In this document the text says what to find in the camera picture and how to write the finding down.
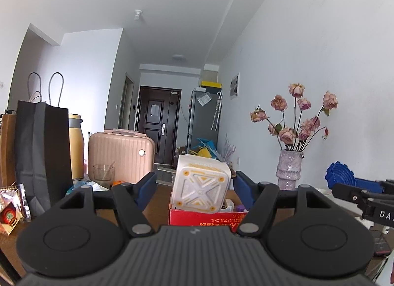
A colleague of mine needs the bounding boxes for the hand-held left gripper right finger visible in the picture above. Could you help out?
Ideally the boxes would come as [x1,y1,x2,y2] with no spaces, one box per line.
[235,171,346,238]

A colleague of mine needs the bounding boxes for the pink suitcase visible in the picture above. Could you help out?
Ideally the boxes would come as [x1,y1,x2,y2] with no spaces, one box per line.
[88,129,155,183]

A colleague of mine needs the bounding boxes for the blue folded item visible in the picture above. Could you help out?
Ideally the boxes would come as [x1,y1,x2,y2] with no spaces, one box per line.
[195,139,217,157]

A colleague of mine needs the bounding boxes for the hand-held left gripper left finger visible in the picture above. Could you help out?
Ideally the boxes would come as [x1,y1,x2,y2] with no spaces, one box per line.
[46,171,158,238]

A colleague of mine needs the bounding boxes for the white and yellow cube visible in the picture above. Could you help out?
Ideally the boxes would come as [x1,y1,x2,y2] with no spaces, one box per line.
[171,154,231,214]

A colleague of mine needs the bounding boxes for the clear glass cup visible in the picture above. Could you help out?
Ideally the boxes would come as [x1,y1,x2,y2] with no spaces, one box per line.
[93,163,115,189]

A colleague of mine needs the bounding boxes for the grey refrigerator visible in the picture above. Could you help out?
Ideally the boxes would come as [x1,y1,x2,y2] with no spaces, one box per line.
[187,89,220,159]

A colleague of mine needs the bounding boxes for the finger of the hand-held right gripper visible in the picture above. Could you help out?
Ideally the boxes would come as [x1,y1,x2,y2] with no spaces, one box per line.
[354,178,385,193]
[332,183,373,205]

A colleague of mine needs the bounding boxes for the dark brown entrance door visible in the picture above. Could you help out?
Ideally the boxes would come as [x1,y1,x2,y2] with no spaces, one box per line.
[135,86,182,165]

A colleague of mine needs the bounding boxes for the dried lavender bunch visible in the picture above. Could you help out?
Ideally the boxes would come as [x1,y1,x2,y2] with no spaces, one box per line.
[222,134,236,161]

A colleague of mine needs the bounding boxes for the yellow thermos flask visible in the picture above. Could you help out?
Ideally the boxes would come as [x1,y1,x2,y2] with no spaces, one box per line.
[68,114,85,180]

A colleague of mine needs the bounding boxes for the white folded umbrella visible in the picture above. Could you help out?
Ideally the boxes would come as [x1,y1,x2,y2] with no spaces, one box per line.
[211,91,223,131]

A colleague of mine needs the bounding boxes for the shiny foil packet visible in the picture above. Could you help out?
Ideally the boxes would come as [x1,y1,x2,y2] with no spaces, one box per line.
[0,183,32,222]

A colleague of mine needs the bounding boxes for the purple textured vase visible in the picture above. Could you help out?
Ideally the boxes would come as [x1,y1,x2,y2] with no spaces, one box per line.
[275,149,305,190]

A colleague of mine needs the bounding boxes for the blue ridged plastic disc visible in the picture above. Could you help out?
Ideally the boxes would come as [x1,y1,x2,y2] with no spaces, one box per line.
[325,161,358,194]

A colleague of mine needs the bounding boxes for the red green gift box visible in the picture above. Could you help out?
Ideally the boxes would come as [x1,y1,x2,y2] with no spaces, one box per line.
[0,203,23,236]

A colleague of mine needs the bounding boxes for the brown cardboard box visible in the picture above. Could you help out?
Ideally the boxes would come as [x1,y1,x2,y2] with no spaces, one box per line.
[201,70,220,82]

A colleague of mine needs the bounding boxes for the black paper bag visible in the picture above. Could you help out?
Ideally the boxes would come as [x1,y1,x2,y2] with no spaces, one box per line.
[14,72,73,217]

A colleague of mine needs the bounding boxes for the dried pink rose bouquet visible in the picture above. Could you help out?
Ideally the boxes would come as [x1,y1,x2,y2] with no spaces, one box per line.
[250,83,339,152]

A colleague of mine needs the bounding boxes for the light blue packet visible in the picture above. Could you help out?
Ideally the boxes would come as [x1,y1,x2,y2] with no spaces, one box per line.
[66,180,93,197]

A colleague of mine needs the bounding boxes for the red printed cardboard box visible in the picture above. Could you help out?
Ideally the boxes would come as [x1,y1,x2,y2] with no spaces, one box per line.
[169,201,248,235]

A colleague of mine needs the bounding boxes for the dark smartphone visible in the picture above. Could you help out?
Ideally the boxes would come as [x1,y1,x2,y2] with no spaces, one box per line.
[372,232,394,256]

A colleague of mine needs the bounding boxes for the clear plastic container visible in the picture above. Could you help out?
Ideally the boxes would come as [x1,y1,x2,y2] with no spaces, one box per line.
[157,166,177,186]

